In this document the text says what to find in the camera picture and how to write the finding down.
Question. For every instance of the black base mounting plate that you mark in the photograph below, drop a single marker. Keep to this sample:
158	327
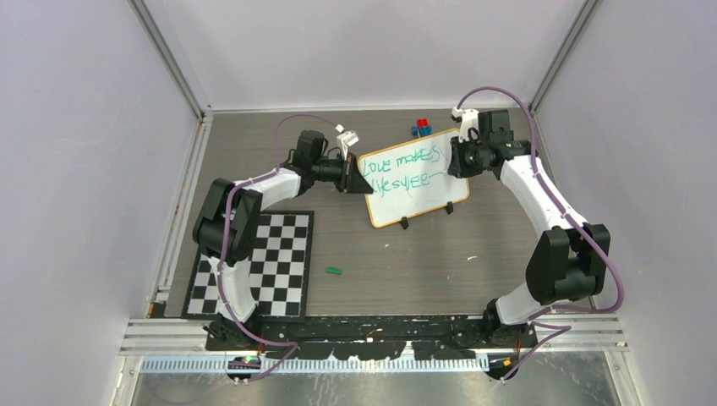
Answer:
432	337

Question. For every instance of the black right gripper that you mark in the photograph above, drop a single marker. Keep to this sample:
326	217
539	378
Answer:
457	168

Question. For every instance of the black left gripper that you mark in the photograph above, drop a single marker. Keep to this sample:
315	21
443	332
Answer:
352	180

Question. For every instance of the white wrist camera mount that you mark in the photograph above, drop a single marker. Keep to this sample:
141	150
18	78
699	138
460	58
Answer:
469	124
345	139

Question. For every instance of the aluminium front rail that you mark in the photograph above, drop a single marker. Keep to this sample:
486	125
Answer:
175	346

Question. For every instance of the blue red toy car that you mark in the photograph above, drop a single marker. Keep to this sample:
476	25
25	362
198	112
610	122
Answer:
422	128

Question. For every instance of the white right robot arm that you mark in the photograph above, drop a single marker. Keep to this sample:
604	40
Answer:
566	263

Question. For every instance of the yellow framed whiteboard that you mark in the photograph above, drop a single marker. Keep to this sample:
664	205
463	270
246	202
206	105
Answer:
411	179

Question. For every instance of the black white chessboard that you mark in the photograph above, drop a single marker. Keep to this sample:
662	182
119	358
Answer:
278	271

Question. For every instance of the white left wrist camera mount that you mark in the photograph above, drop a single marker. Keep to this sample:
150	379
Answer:
345	139

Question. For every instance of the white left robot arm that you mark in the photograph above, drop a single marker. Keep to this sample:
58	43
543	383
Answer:
226	227

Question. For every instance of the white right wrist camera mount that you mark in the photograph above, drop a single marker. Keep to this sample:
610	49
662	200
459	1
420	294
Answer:
469	124

